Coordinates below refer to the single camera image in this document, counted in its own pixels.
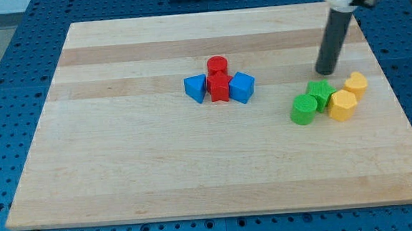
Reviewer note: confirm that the yellow hexagon block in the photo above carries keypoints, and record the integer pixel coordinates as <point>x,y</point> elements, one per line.
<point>342,105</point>

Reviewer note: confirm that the yellow heart block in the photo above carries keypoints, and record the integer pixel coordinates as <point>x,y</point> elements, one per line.
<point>357,84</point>

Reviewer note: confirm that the blue triangle block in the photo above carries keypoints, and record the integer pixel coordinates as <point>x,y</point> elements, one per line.
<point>195,87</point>

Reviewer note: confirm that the red star block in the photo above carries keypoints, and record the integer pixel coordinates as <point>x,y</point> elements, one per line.
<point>218,86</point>

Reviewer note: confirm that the blue cube block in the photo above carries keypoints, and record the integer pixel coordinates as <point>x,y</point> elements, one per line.
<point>241,87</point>

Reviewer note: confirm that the red cylinder block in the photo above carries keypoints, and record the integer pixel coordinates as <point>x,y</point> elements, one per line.
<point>216,64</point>

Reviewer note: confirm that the wooden board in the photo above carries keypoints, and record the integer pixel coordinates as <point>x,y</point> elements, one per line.
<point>119,141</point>

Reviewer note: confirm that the green cylinder block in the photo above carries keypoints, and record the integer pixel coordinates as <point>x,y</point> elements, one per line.
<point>303,109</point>

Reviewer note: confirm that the green star block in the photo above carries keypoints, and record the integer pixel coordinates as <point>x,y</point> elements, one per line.
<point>322,91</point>

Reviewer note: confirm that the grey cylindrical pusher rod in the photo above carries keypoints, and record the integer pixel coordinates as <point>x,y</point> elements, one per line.
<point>333,39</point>

